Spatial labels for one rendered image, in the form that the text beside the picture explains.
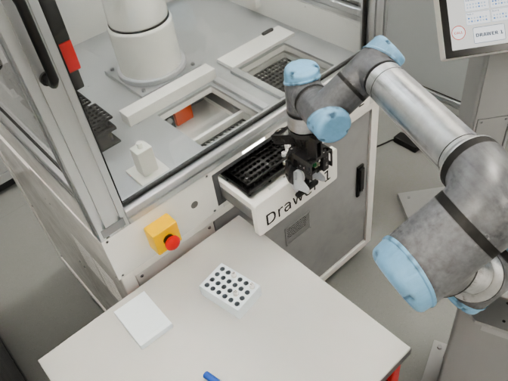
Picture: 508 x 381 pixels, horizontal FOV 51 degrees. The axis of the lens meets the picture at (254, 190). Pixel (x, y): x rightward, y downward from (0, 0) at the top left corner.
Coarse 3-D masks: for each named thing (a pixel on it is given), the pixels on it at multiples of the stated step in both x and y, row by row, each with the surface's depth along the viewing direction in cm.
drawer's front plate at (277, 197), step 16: (336, 160) 143; (304, 176) 136; (336, 176) 147; (272, 192) 131; (288, 192) 134; (256, 208) 128; (272, 208) 133; (288, 208) 138; (256, 224) 132; (272, 224) 137
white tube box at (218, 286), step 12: (216, 276) 133; (228, 276) 130; (240, 276) 130; (204, 288) 129; (216, 288) 128; (228, 288) 128; (240, 288) 128; (216, 300) 128; (228, 300) 126; (240, 300) 125; (252, 300) 127; (240, 312) 125
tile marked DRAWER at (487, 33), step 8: (496, 24) 157; (504, 24) 157; (472, 32) 157; (480, 32) 157; (488, 32) 157; (496, 32) 157; (504, 32) 157; (480, 40) 157; (488, 40) 157; (496, 40) 157
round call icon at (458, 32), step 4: (464, 24) 157; (452, 28) 157; (456, 28) 157; (460, 28) 157; (464, 28) 157; (452, 32) 157; (456, 32) 157; (460, 32) 157; (464, 32) 157; (452, 36) 157; (456, 36) 157; (460, 36) 157; (464, 36) 157; (452, 40) 157; (456, 40) 157
